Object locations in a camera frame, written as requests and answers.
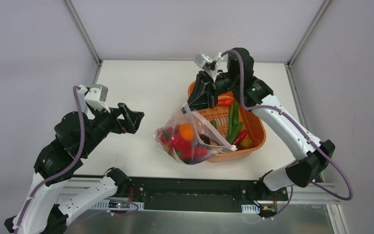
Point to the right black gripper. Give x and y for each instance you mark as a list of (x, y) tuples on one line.
[(211, 89)]

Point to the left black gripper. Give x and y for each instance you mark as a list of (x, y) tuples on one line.
[(116, 118)]

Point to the red toy lychee bunch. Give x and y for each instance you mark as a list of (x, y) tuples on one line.
[(171, 140)]

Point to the orange toy tangerine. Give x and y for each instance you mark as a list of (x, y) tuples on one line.
[(187, 131)]

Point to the dark purple toy mangosteen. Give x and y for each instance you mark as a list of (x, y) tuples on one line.
[(205, 139)]

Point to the clear pink zip top bag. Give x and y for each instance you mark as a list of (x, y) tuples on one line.
[(202, 126)]

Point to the red toy chili pepper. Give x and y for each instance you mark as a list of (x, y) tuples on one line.
[(185, 149)]

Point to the purple toy eggplant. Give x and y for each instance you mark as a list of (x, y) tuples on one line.
[(199, 159)]

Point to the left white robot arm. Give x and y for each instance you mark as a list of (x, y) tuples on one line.
[(76, 137)]

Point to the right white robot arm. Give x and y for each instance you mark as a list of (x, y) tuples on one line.
[(233, 70)]

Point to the long green toy pepper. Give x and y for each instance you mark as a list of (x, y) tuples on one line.
[(235, 114)]

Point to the dark green toy cucumber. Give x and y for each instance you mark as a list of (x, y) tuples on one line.
[(230, 122)]

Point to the orange plastic basket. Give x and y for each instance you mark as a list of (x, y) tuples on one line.
[(251, 123)]

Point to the small red toy pepper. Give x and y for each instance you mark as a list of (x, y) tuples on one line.
[(240, 136)]

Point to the small yellow toy fruit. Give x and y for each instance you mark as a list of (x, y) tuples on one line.
[(246, 143)]

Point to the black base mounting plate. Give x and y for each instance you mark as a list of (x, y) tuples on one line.
[(198, 195)]

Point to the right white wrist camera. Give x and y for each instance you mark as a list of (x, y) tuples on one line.
[(208, 64)]

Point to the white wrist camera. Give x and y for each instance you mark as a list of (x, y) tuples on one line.
[(208, 64), (95, 96)]

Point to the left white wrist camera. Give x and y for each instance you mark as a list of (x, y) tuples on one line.
[(95, 96)]

